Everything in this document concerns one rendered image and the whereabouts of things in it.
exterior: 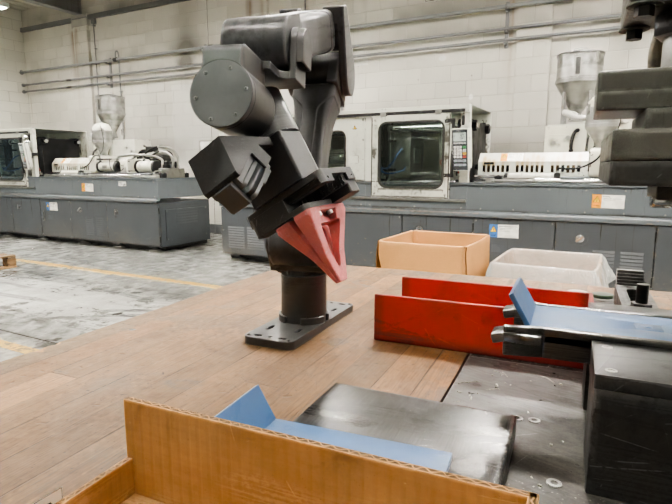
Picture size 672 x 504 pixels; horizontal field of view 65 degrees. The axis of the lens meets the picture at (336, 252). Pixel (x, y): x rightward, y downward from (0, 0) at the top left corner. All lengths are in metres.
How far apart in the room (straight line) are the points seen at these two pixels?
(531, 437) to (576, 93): 5.20
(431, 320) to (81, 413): 0.38
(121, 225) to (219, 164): 7.27
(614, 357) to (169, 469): 0.31
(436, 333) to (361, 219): 4.83
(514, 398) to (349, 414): 0.18
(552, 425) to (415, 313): 0.22
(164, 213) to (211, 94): 6.78
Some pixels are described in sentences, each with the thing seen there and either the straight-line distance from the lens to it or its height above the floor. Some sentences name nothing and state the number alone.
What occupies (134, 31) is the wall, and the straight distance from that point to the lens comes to 10.54.
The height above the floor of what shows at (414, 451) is 0.92.
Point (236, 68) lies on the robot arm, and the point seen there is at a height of 1.20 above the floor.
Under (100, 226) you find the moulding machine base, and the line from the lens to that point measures 8.05.
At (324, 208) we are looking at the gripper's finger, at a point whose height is 1.08.
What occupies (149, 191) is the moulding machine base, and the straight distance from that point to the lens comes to 7.26.
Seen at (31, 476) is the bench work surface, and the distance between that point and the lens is 0.46.
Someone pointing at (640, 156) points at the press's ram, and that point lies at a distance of 0.39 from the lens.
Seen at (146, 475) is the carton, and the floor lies 0.92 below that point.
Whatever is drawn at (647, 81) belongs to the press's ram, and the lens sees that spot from 0.43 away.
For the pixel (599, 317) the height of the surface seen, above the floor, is 0.99.
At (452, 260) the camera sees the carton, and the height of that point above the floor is 0.65.
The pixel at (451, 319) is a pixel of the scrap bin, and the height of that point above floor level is 0.94.
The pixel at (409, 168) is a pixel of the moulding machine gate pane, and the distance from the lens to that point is 5.22.
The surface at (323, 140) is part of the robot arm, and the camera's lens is 0.73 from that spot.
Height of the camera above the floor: 1.12
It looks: 9 degrees down
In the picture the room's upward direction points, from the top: straight up
